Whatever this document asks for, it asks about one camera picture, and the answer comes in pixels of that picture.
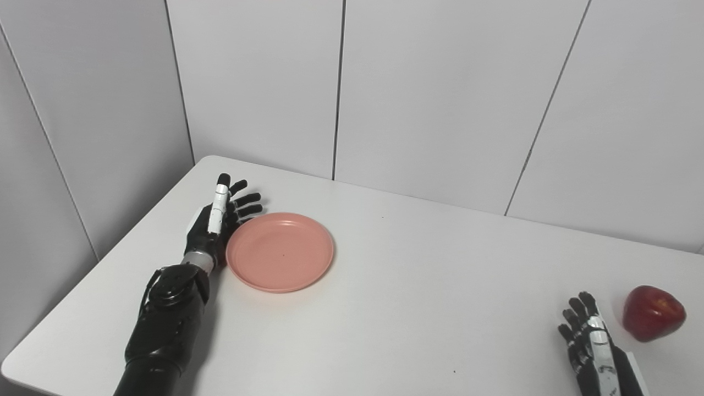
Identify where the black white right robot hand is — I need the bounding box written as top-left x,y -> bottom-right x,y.
558,291 -> 645,396

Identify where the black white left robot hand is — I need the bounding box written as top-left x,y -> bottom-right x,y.
183,173 -> 263,267

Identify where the red apple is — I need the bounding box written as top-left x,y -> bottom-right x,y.
623,285 -> 687,343

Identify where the pink round plate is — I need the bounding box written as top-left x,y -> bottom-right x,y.
225,212 -> 335,294

